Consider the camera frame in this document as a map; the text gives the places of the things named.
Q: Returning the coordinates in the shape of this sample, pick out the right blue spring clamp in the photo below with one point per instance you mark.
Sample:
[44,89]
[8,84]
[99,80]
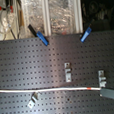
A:
[86,34]

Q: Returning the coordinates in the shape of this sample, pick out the blue spring clamp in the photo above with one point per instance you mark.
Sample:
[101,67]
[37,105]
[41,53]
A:
[38,34]
[86,34]

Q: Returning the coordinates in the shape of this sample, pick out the left blue spring clamp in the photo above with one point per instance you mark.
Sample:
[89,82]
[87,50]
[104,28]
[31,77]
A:
[38,34]

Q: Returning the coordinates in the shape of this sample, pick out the clear plastic sheeting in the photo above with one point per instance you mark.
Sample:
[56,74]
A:
[61,16]

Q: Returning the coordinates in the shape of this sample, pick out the black perforated pegboard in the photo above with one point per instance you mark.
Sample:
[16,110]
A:
[28,66]

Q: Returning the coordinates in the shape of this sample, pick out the centre metal cable clip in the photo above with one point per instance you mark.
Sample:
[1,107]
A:
[68,72]

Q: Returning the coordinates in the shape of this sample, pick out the metal cable clip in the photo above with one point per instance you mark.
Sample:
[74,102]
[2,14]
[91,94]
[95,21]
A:
[68,72]
[33,100]
[102,79]

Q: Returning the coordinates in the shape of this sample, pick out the white aluminium frame rail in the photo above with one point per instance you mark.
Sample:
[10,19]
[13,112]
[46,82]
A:
[47,28]

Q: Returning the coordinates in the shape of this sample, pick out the right metal cable clip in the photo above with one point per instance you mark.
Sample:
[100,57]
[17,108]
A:
[102,79]

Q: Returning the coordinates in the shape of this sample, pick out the lower left metal cable clip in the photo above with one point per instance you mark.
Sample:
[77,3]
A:
[33,100]

